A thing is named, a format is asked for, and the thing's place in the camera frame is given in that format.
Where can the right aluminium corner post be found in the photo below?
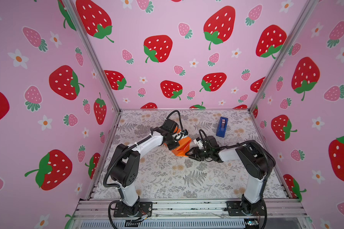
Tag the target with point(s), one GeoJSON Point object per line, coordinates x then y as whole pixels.
{"type": "Point", "coordinates": [303, 17]}

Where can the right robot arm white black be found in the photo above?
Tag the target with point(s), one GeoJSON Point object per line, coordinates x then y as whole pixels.
{"type": "Point", "coordinates": [256, 160]}

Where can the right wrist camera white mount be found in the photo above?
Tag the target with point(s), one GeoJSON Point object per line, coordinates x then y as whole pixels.
{"type": "Point", "coordinates": [200, 143]}

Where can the blue tape dispenser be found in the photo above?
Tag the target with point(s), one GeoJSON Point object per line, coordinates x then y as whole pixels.
{"type": "Point", "coordinates": [222, 126]}

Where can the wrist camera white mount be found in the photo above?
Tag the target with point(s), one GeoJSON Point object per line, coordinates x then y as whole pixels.
{"type": "Point", "coordinates": [200, 143]}
{"type": "Point", "coordinates": [183, 134]}

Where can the aluminium corner post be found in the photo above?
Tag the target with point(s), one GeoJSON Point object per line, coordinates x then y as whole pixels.
{"type": "Point", "coordinates": [303, 17]}
{"type": "Point", "coordinates": [74, 16]}

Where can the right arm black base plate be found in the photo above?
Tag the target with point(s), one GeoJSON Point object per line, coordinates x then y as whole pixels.
{"type": "Point", "coordinates": [245, 209]}

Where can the left aluminium corner post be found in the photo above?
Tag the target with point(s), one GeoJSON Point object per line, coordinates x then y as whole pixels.
{"type": "Point", "coordinates": [74, 16]}

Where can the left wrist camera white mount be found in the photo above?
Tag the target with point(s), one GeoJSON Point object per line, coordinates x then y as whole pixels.
{"type": "Point", "coordinates": [183, 134]}

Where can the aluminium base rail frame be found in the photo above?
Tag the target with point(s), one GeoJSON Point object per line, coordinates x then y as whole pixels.
{"type": "Point", "coordinates": [190, 214]}

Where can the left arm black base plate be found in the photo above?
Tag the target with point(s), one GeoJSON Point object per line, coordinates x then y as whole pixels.
{"type": "Point", "coordinates": [138, 210]}

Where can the yellow orange wrapping paper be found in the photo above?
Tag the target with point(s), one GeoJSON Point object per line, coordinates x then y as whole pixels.
{"type": "Point", "coordinates": [184, 143]}

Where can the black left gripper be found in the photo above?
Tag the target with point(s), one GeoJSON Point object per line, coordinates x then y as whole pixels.
{"type": "Point", "coordinates": [174, 146]}

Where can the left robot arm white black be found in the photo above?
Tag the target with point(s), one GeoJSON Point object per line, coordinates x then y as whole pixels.
{"type": "Point", "coordinates": [124, 166]}

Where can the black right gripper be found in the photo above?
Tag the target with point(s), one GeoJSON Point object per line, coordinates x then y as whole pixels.
{"type": "Point", "coordinates": [198, 151]}

